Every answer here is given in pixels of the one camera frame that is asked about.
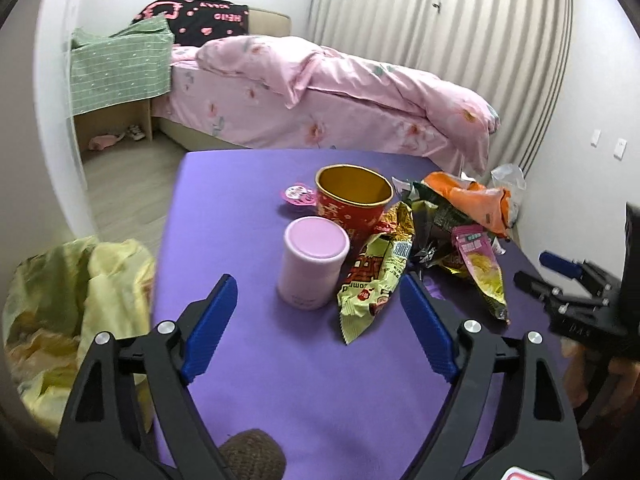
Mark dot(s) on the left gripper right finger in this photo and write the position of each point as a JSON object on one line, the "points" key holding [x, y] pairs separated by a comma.
{"points": [[505, 415]]}

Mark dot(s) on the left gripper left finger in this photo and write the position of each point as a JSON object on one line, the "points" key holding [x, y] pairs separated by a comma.
{"points": [[102, 435]]}

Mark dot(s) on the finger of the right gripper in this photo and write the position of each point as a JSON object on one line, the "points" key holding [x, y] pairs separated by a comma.
{"points": [[550, 296], [587, 274]]}

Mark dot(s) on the orange plastic bag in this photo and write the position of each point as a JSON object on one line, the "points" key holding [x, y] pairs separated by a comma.
{"points": [[489, 207]]}

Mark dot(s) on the pink cartoon lollipop wrapper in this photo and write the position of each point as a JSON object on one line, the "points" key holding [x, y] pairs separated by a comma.
{"points": [[299, 195]]}

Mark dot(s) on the yellow trash bag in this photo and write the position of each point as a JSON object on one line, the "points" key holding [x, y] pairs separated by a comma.
{"points": [[58, 302]]}

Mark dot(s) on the right hand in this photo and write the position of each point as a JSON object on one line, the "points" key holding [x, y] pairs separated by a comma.
{"points": [[585, 373]]}

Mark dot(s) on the pink yellow chip bag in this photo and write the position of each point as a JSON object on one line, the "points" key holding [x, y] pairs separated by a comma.
{"points": [[474, 247]]}

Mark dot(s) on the white plastic bag on floor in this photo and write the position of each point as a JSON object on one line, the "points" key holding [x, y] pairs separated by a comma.
{"points": [[510, 177]]}

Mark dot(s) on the brown fuzzy sleeve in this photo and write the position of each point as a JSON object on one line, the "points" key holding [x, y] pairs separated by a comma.
{"points": [[254, 455]]}

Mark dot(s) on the dark green snack bag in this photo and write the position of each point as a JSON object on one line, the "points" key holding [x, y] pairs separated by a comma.
{"points": [[434, 218]]}

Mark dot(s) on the green snack wrapper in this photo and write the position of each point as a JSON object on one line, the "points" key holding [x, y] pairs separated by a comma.
{"points": [[376, 272]]}

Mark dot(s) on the pink floral duvet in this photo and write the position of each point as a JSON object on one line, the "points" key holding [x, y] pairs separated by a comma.
{"points": [[290, 66]]}

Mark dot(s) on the red gold paper cup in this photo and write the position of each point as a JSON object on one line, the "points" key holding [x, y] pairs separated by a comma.
{"points": [[353, 197]]}

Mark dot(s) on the pink lidded cup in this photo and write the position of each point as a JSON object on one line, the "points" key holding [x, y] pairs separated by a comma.
{"points": [[315, 249]]}

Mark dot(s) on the pink slipper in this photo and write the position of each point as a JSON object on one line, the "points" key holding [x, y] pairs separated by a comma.
{"points": [[103, 141]]}

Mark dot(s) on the small sneaker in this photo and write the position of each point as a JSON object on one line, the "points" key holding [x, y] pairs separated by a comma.
{"points": [[135, 133]]}

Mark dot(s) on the wooden bedside shelf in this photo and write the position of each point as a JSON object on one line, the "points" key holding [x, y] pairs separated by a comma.
{"points": [[113, 120]]}

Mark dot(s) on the green checked cloth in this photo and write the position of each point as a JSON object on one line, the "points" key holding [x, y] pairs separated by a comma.
{"points": [[130, 65]]}

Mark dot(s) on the bed with pink sheet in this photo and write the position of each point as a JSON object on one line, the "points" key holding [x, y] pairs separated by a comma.
{"points": [[207, 111]]}

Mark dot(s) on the black pink hello pillow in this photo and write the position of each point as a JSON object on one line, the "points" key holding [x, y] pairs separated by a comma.
{"points": [[194, 22]]}

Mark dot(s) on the white wall socket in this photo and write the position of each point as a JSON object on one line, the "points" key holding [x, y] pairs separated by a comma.
{"points": [[620, 148]]}

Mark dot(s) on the white wall switch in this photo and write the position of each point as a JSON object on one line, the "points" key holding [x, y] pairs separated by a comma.
{"points": [[595, 138]]}

